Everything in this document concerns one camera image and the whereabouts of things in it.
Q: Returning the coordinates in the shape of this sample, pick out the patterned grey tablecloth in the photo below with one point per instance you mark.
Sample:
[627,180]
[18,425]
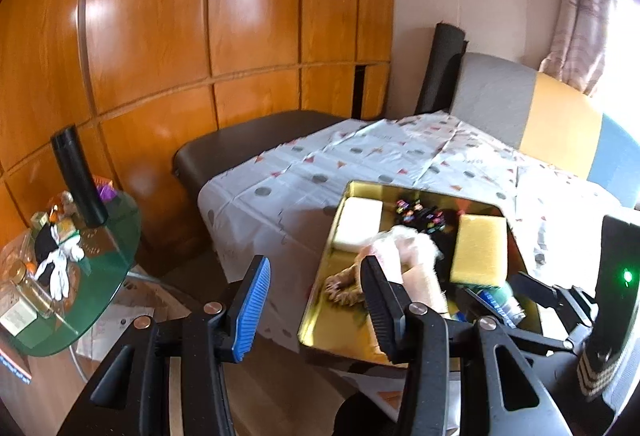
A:
[282,203]

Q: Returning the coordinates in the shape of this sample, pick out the black rolled mat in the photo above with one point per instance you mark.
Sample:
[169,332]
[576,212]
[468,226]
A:
[443,67]

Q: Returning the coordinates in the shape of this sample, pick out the pink satin scrunchie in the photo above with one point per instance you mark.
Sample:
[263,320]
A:
[344,288]

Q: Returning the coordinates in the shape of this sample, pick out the yellow green scouring sponge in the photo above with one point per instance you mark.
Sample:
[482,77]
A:
[481,251]

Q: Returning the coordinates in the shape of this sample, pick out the white soap bar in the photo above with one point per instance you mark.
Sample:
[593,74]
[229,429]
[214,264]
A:
[359,222]

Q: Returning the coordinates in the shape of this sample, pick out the wooden wall cabinet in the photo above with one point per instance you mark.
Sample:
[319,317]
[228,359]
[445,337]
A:
[142,77]

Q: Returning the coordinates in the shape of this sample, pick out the black colourful beaded scrunchie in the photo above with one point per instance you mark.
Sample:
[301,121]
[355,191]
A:
[426,219]

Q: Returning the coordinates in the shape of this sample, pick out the blue textured sponge block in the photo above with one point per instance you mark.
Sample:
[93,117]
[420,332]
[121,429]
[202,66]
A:
[502,299]

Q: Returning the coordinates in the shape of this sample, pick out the beige patterned curtain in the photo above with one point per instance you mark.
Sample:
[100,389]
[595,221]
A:
[577,54]

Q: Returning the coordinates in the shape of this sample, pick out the green glass side table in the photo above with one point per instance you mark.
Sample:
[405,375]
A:
[94,280]

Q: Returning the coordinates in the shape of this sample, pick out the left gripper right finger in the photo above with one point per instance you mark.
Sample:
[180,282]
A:
[386,302]

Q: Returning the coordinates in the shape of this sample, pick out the glass perfume bottle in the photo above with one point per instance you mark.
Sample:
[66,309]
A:
[30,288]

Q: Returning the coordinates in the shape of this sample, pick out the grey yellow blue sofa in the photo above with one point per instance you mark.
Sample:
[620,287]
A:
[548,120]

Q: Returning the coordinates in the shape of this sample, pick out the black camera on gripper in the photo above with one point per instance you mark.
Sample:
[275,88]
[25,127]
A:
[617,297]

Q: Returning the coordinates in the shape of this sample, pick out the black cylinder bottle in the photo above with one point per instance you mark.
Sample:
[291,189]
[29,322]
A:
[74,168]

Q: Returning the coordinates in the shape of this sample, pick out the white black plush toy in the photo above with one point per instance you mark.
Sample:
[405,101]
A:
[55,246]

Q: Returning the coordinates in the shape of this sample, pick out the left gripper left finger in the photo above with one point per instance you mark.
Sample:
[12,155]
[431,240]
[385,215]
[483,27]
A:
[247,306]

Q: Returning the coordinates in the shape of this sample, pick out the pink towel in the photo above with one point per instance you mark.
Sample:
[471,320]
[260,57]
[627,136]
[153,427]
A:
[408,256]

